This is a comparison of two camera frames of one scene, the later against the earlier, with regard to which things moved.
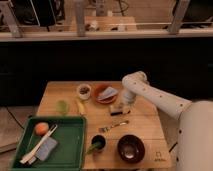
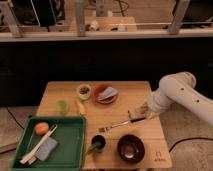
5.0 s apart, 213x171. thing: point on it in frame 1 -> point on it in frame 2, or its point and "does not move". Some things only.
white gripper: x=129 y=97 -> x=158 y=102
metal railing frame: x=79 y=32 does not move
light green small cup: x=62 y=107 does not move
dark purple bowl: x=131 y=149 does not move
